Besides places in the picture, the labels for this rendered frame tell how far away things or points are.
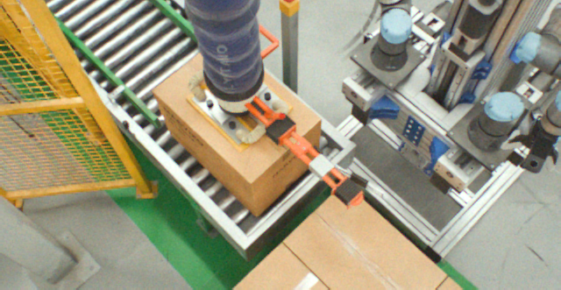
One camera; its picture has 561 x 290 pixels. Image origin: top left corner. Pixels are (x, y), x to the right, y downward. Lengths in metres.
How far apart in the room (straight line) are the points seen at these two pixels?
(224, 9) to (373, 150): 1.64
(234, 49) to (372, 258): 1.16
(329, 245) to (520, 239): 1.19
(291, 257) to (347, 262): 0.24
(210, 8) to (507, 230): 2.19
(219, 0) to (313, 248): 1.28
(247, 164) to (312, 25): 1.71
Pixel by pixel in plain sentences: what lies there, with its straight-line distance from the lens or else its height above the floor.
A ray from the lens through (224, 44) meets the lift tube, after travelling 1.89.
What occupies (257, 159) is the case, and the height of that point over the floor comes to 0.95.
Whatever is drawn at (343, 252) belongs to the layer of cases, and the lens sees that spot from 2.59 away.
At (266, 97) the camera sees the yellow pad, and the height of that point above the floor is 1.00.
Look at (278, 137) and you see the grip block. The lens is 2.16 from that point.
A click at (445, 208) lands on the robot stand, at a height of 0.21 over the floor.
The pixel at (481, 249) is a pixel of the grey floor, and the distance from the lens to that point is 3.30.
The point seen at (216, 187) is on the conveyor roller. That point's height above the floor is 0.55.
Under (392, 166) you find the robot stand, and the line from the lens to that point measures 3.12.
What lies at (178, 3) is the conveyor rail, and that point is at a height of 0.59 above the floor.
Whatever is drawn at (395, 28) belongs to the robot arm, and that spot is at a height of 1.26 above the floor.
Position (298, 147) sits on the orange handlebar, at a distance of 2.15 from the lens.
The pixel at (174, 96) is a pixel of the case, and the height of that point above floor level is 0.95.
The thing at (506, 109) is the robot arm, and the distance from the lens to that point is 2.15.
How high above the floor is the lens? 3.03
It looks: 63 degrees down
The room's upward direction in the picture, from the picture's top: 3 degrees counter-clockwise
